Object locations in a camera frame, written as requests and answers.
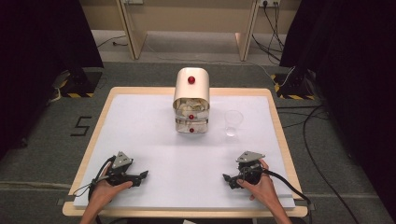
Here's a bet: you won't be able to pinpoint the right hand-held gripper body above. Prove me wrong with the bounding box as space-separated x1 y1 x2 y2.
234 150 266 188

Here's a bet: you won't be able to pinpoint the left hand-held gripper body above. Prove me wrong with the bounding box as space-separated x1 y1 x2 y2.
105 150 142 188

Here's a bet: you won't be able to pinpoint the person's right hand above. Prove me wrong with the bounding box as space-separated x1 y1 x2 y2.
236 159 278 204

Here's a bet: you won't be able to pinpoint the person's left hand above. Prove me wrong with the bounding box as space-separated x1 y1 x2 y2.
89 161 134 207

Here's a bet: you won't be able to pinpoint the white table mat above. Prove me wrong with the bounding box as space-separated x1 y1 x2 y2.
73 93 296 210

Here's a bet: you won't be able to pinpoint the clear plastic cup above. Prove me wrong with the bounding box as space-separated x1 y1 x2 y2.
223 109 245 138

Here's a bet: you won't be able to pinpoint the wooden table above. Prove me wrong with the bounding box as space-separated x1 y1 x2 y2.
62 86 309 218

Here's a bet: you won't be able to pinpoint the pile of white packets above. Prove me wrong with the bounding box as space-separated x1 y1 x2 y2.
175 98 209 112

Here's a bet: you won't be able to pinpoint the stand base with striped tape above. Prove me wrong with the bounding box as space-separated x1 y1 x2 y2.
269 72 316 101
50 68 104 99

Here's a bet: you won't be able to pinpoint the white drawer cabinet red knobs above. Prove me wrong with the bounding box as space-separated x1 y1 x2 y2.
172 66 211 135

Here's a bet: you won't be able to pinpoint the black curtain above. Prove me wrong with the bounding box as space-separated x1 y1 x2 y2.
278 0 396 216
0 0 105 160

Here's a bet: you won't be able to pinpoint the beige wooden desk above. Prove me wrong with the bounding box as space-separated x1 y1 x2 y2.
115 0 262 63

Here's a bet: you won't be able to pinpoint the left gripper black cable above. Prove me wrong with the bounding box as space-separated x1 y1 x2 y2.
72 155 117 200

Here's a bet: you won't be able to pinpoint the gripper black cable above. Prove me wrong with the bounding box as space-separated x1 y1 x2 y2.
72 155 117 200
261 168 313 224

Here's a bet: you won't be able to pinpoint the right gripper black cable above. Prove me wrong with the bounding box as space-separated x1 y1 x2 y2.
261 168 313 224

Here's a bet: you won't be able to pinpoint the black floor cables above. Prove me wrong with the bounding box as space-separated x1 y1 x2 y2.
275 104 363 224

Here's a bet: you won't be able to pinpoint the thin white floor cable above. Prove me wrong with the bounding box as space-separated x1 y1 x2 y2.
142 38 276 80

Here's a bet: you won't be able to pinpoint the short black floor cable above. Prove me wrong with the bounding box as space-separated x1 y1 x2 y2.
95 34 129 49

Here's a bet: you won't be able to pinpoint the black hanging cables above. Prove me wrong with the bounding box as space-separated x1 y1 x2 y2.
250 1 286 63

